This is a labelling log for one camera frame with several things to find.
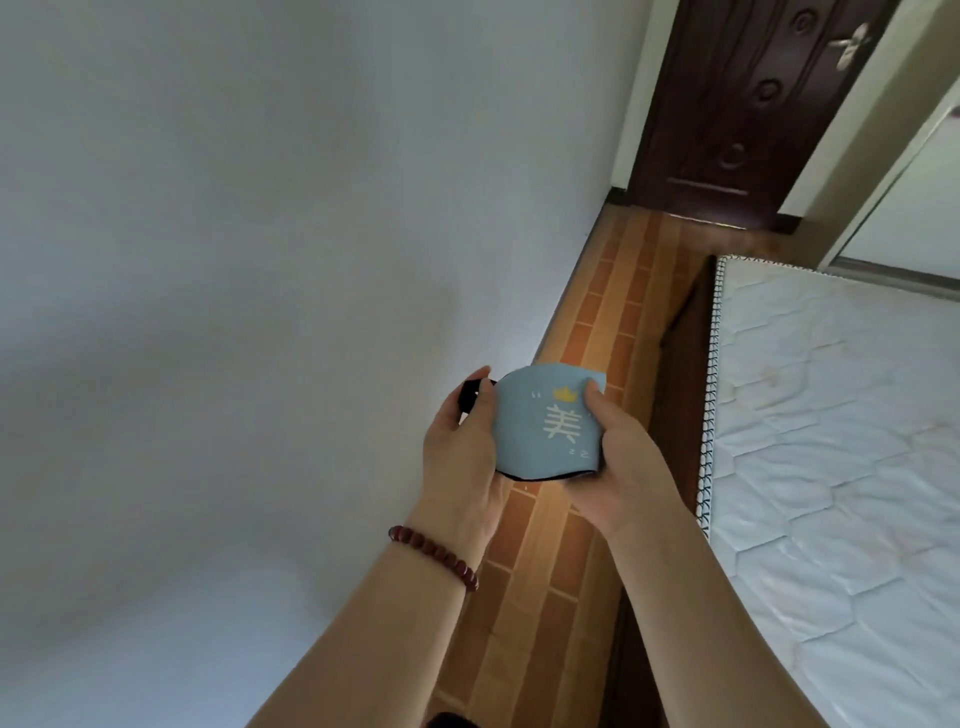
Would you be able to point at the white sliding door wardrobe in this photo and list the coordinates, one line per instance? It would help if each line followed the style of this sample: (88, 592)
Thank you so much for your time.
(907, 210)

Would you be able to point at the person's dark trouser leg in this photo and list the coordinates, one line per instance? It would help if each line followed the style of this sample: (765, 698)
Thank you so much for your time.
(446, 721)

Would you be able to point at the dark wooden door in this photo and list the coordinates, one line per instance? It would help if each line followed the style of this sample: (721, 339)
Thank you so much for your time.
(735, 97)

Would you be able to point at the person's left hand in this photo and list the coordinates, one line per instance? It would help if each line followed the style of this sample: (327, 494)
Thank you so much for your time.
(457, 480)

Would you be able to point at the person's right forearm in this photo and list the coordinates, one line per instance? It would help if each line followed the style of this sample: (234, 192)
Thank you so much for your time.
(697, 637)

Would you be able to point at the light blue eye mask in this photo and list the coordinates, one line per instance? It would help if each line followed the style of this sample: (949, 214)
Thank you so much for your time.
(540, 427)

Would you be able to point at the person's right hand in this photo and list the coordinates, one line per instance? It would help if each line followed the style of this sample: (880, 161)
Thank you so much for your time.
(637, 480)

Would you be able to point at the person's left forearm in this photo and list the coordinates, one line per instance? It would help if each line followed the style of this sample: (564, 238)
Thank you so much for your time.
(375, 645)

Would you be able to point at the dark wooden bed frame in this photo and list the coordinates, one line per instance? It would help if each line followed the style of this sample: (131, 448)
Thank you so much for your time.
(675, 360)

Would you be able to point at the white quilted mattress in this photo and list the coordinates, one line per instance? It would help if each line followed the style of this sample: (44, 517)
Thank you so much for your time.
(840, 450)

